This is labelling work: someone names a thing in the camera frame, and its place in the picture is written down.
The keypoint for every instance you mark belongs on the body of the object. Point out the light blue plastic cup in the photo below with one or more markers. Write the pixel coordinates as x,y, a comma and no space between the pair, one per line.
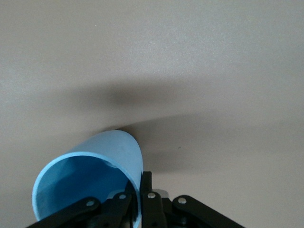
114,147

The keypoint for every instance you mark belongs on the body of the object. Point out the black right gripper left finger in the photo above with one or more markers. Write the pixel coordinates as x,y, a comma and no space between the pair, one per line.
88,209

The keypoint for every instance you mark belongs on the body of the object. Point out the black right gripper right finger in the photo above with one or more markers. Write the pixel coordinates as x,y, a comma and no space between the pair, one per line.
152,209

